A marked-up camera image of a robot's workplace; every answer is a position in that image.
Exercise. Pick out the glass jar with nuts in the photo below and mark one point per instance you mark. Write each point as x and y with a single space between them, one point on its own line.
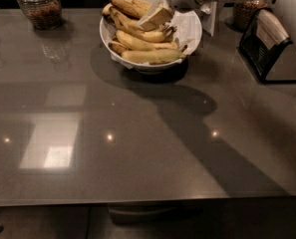
42 14

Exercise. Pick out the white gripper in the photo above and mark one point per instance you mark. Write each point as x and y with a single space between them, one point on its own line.
162 15

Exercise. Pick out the white bowl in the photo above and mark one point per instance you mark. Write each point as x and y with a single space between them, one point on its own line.
194 30

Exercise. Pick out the long curved yellow banana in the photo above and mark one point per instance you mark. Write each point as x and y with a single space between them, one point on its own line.
154 36

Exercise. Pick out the black wire napkin holder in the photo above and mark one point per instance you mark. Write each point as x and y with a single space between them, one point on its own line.
268 49

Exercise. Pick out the small left yellow banana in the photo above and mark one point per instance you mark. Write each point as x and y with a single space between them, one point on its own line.
117 47

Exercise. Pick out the glass jar with cereal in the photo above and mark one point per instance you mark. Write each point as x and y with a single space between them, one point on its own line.
243 11

